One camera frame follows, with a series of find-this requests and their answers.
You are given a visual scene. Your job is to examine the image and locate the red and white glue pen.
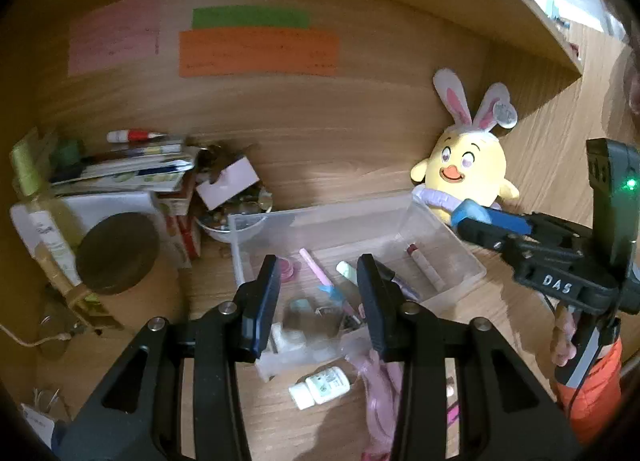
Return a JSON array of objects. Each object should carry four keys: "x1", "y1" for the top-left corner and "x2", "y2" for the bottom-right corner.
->
[{"x1": 106, "y1": 130, "x2": 168, "y2": 144}]

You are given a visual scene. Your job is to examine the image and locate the green spray bottle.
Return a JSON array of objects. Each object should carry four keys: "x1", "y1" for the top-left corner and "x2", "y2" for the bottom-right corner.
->
[{"x1": 10, "y1": 141, "x2": 86, "y2": 292}]

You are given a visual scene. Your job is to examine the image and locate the green sticky note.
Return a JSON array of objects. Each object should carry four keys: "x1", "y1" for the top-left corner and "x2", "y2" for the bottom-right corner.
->
[{"x1": 192, "y1": 5, "x2": 311, "y2": 30}]

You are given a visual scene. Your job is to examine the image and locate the pink sticky note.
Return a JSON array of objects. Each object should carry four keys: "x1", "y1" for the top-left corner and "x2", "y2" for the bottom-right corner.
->
[{"x1": 67, "y1": 0, "x2": 162, "y2": 75}]

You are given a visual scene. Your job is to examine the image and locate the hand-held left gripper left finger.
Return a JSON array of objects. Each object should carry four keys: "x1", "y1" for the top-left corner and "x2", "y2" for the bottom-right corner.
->
[{"x1": 55, "y1": 254, "x2": 282, "y2": 461}]

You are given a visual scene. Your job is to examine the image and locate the red and white carton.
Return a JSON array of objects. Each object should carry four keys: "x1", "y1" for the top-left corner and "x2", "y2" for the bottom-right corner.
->
[{"x1": 159, "y1": 190, "x2": 204, "y2": 269}]

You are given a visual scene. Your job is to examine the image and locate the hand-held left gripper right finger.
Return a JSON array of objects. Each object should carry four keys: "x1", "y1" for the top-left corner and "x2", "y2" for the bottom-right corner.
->
[{"x1": 356, "y1": 253, "x2": 583, "y2": 461}]

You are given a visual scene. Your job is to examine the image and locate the blue and white box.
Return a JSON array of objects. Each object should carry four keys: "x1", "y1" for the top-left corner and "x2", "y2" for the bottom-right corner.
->
[{"x1": 20, "y1": 401, "x2": 68, "y2": 449}]

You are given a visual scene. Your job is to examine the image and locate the brown ceramic mug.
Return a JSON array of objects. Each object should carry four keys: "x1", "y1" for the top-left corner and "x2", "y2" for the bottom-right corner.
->
[{"x1": 65, "y1": 261, "x2": 187, "y2": 334}]

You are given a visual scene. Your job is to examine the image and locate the yellow chick plush toy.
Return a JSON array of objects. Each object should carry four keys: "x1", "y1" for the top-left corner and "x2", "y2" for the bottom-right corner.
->
[{"x1": 410, "y1": 68, "x2": 521, "y2": 228}]

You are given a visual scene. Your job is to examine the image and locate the pink mesh bag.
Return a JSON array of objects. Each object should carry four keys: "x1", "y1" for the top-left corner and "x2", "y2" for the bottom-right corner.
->
[{"x1": 344, "y1": 348, "x2": 407, "y2": 461}]

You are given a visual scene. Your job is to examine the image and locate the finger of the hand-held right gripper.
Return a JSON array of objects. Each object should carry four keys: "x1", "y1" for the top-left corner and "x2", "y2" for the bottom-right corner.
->
[
  {"x1": 450, "y1": 198, "x2": 533, "y2": 237},
  {"x1": 457, "y1": 218, "x2": 509, "y2": 253}
]

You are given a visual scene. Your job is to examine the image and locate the small white bottle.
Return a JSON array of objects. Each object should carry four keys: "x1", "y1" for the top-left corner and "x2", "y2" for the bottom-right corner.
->
[{"x1": 288, "y1": 367, "x2": 351, "y2": 411}]

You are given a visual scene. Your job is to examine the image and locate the white tape roll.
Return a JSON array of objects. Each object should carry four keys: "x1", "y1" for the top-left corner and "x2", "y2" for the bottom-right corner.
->
[{"x1": 270, "y1": 322, "x2": 309, "y2": 355}]

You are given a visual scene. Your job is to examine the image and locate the white cable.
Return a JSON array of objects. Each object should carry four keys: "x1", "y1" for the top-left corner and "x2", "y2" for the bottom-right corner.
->
[{"x1": 0, "y1": 323, "x2": 72, "y2": 348}]

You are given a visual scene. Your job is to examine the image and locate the beige tube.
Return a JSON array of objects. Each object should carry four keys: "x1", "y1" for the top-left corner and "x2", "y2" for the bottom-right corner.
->
[{"x1": 45, "y1": 258, "x2": 103, "y2": 329}]

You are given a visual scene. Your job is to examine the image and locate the person's right hand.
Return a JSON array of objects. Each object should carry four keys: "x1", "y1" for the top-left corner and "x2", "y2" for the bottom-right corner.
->
[{"x1": 550, "y1": 306, "x2": 577, "y2": 368}]

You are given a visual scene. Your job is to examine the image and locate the white stick with red cap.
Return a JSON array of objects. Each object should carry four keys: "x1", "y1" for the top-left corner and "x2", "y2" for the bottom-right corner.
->
[{"x1": 406, "y1": 242, "x2": 447, "y2": 293}]

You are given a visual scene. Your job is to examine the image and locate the dark round mug lid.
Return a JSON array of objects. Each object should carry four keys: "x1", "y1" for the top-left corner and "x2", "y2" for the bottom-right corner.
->
[{"x1": 76, "y1": 212, "x2": 161, "y2": 295}]

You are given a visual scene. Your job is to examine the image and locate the mint green tube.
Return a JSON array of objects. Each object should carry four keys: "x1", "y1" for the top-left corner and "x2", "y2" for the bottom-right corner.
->
[{"x1": 335, "y1": 261, "x2": 362, "y2": 288}]

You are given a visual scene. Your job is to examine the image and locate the pink round tin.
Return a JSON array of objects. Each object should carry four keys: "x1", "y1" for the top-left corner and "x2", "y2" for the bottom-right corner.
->
[{"x1": 276, "y1": 257, "x2": 302, "y2": 285}]

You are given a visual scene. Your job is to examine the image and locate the small pink box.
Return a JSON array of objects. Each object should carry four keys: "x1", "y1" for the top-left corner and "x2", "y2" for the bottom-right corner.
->
[{"x1": 196, "y1": 157, "x2": 259, "y2": 210}]

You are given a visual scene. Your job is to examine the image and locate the clear plastic storage box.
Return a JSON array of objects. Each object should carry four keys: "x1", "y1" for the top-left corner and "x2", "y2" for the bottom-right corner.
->
[{"x1": 227, "y1": 191, "x2": 488, "y2": 383}]

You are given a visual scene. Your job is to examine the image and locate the white ceramic bowl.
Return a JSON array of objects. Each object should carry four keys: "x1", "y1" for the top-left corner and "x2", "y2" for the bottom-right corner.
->
[{"x1": 195, "y1": 214, "x2": 269, "y2": 244}]

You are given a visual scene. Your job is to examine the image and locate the pink pen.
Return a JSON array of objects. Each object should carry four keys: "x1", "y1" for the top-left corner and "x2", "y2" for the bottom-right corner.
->
[{"x1": 299, "y1": 247, "x2": 362, "y2": 324}]

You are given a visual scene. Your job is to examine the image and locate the person's right forearm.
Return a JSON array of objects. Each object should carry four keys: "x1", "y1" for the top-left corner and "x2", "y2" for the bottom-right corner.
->
[{"x1": 555, "y1": 338, "x2": 624, "y2": 446}]

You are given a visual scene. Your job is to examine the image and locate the stack of booklets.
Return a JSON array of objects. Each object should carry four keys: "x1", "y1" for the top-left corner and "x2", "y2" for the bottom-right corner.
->
[{"x1": 49, "y1": 140, "x2": 202, "y2": 198}]

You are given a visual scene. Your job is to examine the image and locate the orange sticky note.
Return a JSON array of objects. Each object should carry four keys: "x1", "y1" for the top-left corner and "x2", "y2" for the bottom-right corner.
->
[{"x1": 178, "y1": 28, "x2": 339, "y2": 78}]

